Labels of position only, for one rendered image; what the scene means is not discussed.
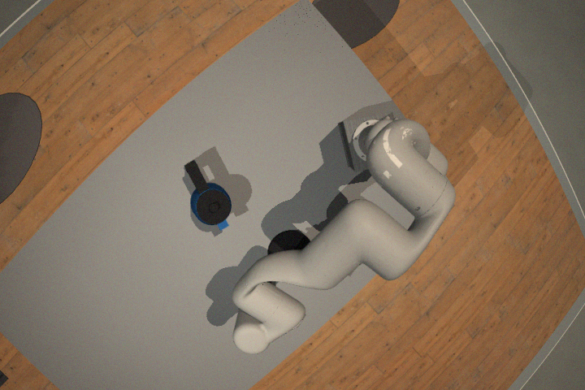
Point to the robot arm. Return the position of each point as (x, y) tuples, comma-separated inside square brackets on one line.
[(400, 158)]

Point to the black round disk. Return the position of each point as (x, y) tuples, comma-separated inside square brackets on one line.
[(288, 240)]

